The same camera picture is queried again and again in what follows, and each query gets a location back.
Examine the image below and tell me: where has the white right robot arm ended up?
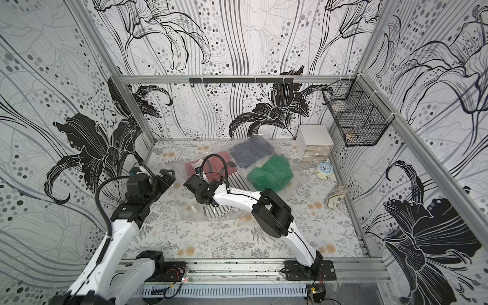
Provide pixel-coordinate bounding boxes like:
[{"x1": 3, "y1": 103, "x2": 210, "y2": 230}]
[{"x1": 184, "y1": 175, "x2": 323, "y2": 274}]

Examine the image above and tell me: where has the clear plastic vacuum bag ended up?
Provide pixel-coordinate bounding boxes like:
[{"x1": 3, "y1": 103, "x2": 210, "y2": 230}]
[{"x1": 151, "y1": 137, "x2": 297, "y2": 222}]

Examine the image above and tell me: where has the red garment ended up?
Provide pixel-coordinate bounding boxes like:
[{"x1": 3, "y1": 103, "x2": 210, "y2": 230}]
[{"x1": 184, "y1": 151, "x2": 238, "y2": 182}]

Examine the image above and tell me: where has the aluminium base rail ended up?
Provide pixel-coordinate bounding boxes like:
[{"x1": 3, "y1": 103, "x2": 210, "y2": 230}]
[{"x1": 135, "y1": 257, "x2": 392, "y2": 287}]

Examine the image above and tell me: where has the black white striped tank top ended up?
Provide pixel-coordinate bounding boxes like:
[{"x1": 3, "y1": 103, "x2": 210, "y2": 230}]
[{"x1": 201, "y1": 203, "x2": 242, "y2": 221}]

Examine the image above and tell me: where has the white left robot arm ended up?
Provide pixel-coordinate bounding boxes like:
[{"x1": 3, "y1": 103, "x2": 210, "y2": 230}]
[{"x1": 50, "y1": 166, "x2": 175, "y2": 304}]

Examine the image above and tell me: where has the dark blue folded garment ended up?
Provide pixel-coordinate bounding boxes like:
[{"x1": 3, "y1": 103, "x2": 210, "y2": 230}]
[{"x1": 229, "y1": 137, "x2": 275, "y2": 169}]

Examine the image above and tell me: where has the white slotted cable duct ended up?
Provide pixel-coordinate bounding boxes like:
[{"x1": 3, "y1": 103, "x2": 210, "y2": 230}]
[{"x1": 133, "y1": 283, "x2": 308, "y2": 299}]

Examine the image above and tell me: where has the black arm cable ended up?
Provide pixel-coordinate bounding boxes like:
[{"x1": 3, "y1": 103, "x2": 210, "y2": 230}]
[
  {"x1": 197, "y1": 153, "x2": 230, "y2": 191},
  {"x1": 94, "y1": 152, "x2": 157, "y2": 237}
]

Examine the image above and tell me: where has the black wire wall basket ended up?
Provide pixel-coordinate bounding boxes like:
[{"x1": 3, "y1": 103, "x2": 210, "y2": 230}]
[{"x1": 322, "y1": 79, "x2": 390, "y2": 147}]

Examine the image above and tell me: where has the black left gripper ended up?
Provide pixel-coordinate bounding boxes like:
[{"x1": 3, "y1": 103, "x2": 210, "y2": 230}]
[{"x1": 144, "y1": 169, "x2": 177, "y2": 205}]

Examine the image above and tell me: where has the green knit garment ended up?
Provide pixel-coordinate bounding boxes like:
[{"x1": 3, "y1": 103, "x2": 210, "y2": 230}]
[{"x1": 247, "y1": 155, "x2": 294, "y2": 193}]

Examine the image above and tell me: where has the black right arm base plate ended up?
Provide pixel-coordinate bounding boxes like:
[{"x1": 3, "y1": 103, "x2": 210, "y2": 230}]
[{"x1": 280, "y1": 261, "x2": 337, "y2": 282}]

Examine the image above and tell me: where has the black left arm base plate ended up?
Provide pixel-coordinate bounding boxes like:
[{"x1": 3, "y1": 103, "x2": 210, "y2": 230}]
[{"x1": 146, "y1": 261, "x2": 187, "y2": 282}]

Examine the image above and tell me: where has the white mini drawer cabinet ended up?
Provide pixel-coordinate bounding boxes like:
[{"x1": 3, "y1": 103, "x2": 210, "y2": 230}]
[{"x1": 296, "y1": 125, "x2": 334, "y2": 162}]

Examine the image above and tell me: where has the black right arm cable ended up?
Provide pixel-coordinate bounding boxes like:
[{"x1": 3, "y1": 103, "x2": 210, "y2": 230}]
[{"x1": 197, "y1": 153, "x2": 230, "y2": 191}]

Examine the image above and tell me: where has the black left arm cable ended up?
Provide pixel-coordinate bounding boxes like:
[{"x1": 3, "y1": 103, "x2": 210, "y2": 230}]
[{"x1": 94, "y1": 152, "x2": 157, "y2": 237}]

